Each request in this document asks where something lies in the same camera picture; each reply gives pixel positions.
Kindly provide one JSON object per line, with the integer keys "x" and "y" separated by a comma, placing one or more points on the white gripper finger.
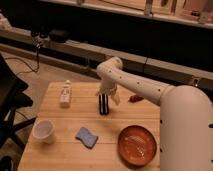
{"x": 116, "y": 98}
{"x": 98, "y": 93}

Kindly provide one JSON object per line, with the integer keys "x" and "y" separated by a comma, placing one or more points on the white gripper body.
{"x": 108, "y": 87}

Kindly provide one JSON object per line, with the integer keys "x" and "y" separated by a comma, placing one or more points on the black striped eraser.
{"x": 103, "y": 104}

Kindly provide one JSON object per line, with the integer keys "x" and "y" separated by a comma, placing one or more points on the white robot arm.
{"x": 186, "y": 116}

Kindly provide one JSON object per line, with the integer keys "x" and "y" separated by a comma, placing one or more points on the orange ceramic bowl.
{"x": 136, "y": 145}

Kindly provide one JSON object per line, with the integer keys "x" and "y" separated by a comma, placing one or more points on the reddish brown food piece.
{"x": 135, "y": 98}

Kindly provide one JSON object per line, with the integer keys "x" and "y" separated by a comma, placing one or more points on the small white bottle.
{"x": 65, "y": 96}

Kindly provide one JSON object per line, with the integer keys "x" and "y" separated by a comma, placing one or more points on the blue sponge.
{"x": 86, "y": 137}

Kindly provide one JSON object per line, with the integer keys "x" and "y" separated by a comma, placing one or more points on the black office chair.
{"x": 12, "y": 98}

